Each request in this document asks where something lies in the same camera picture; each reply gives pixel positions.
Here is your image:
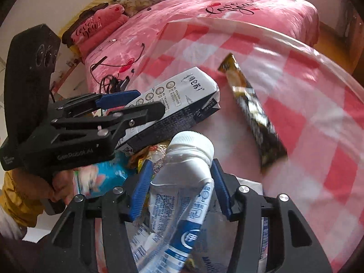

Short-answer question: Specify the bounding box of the person's left hand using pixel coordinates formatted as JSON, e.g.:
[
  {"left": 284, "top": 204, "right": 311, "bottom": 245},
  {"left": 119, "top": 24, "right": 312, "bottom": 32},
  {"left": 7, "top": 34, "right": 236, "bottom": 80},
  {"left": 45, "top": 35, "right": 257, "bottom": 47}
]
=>
[{"left": 47, "top": 168, "right": 80, "bottom": 205}]

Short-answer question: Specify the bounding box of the black and white milk carton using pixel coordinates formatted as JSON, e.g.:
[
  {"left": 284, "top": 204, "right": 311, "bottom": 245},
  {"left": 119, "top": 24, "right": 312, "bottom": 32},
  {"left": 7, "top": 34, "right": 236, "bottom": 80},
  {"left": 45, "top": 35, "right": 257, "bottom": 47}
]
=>
[{"left": 115, "top": 67, "right": 221, "bottom": 155}]

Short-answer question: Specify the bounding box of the brown wooden cabinet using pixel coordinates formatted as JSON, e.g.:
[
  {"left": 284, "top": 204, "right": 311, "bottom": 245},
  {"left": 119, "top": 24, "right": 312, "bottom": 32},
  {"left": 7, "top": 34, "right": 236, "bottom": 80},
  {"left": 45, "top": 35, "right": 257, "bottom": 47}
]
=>
[{"left": 336, "top": 6, "right": 364, "bottom": 71}]

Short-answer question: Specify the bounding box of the pink printed pillow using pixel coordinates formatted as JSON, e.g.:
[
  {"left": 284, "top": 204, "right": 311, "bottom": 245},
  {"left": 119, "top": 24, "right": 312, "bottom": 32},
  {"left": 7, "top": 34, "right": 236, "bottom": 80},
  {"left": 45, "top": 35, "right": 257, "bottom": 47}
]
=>
[
  {"left": 70, "top": 4, "right": 126, "bottom": 44},
  {"left": 77, "top": 15, "right": 130, "bottom": 59}
]

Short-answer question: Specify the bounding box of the table with checked cloth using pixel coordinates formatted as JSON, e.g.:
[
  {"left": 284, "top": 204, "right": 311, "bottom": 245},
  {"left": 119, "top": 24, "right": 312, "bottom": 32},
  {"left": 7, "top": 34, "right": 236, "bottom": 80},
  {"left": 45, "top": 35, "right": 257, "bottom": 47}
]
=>
[{"left": 94, "top": 17, "right": 364, "bottom": 273}]

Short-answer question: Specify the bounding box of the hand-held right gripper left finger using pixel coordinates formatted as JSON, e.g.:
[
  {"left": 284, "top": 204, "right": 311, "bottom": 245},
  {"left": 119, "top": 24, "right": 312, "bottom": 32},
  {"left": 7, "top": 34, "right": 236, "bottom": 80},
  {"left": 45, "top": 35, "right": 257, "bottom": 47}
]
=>
[{"left": 37, "top": 161, "right": 154, "bottom": 273}]

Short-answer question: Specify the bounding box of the thin black cable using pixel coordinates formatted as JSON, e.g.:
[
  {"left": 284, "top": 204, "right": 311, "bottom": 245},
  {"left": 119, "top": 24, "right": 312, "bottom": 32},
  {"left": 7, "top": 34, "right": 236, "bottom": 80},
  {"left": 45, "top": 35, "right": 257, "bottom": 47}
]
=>
[{"left": 94, "top": 43, "right": 144, "bottom": 76}]

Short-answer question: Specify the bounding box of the white nightstand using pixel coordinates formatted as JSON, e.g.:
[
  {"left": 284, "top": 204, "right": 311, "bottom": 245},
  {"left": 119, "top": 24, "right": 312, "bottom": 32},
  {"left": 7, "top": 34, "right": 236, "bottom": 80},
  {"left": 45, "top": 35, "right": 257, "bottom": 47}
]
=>
[{"left": 50, "top": 58, "right": 86, "bottom": 99}]

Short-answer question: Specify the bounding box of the gold black snack wrapper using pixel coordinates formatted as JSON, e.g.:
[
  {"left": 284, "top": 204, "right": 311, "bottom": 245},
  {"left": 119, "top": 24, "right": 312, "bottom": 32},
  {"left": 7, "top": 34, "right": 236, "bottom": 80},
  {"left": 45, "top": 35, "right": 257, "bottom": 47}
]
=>
[{"left": 217, "top": 53, "right": 288, "bottom": 174}]

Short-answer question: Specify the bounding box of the black charger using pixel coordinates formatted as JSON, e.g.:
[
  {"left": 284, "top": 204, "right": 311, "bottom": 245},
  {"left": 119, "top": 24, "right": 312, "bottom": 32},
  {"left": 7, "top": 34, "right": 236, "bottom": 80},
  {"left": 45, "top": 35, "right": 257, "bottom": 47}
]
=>
[{"left": 99, "top": 72, "right": 131, "bottom": 93}]

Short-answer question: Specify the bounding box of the bed with pink cover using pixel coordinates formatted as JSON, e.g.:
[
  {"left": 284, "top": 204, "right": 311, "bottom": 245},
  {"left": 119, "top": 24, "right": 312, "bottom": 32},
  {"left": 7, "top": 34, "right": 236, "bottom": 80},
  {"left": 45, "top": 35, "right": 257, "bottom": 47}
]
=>
[{"left": 61, "top": 0, "right": 319, "bottom": 97}]

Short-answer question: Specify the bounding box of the blue snack packet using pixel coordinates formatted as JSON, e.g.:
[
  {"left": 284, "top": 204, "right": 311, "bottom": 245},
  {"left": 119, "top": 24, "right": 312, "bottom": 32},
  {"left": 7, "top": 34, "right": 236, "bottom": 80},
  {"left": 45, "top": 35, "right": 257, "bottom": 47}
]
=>
[{"left": 72, "top": 159, "right": 137, "bottom": 200}]

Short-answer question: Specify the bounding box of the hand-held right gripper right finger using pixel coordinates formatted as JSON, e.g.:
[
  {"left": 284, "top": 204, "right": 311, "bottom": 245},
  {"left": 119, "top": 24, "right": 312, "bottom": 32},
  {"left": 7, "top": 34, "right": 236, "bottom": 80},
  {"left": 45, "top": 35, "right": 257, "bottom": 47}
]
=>
[{"left": 210, "top": 159, "right": 333, "bottom": 273}]

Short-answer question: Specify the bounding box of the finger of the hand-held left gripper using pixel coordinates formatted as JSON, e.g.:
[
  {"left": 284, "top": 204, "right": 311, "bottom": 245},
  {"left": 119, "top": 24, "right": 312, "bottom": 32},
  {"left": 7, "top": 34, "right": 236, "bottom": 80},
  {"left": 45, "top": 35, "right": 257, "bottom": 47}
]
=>
[
  {"left": 50, "top": 101, "right": 166, "bottom": 143},
  {"left": 53, "top": 89, "right": 141, "bottom": 117}
]

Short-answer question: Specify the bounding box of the crushed clear plastic bottle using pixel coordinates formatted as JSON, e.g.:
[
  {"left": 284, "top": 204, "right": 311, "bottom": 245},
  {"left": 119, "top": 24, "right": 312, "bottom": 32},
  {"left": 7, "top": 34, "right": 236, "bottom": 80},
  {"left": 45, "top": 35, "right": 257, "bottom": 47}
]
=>
[{"left": 129, "top": 131, "right": 215, "bottom": 273}]

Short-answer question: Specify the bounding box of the yellow snack packet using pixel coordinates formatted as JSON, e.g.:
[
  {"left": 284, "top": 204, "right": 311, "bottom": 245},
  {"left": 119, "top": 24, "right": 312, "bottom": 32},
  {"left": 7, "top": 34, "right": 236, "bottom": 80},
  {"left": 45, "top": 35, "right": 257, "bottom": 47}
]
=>
[{"left": 126, "top": 144, "right": 171, "bottom": 177}]

